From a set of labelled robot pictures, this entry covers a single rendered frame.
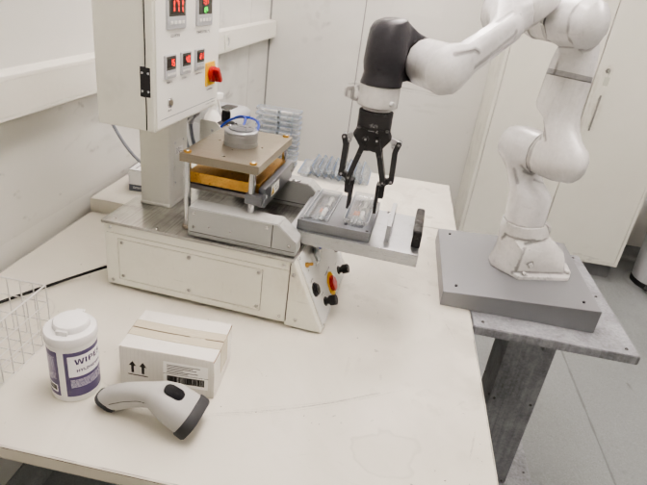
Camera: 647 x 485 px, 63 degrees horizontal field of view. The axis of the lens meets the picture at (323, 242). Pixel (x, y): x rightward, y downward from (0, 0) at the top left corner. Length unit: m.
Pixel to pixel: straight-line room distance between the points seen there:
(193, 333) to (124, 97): 0.50
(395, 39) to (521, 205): 0.62
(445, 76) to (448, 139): 2.61
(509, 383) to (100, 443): 1.22
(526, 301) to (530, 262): 0.15
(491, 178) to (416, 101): 0.73
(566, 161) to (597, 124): 1.99
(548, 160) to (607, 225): 2.21
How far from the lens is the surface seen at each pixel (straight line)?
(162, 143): 1.31
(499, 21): 1.21
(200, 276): 1.26
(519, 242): 1.55
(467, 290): 1.45
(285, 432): 1.01
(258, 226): 1.15
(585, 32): 1.37
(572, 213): 3.54
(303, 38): 3.67
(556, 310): 1.49
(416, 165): 3.75
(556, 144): 1.44
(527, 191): 1.52
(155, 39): 1.15
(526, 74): 3.26
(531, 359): 1.74
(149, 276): 1.32
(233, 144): 1.25
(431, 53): 1.11
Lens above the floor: 1.48
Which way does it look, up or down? 26 degrees down
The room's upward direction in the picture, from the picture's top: 8 degrees clockwise
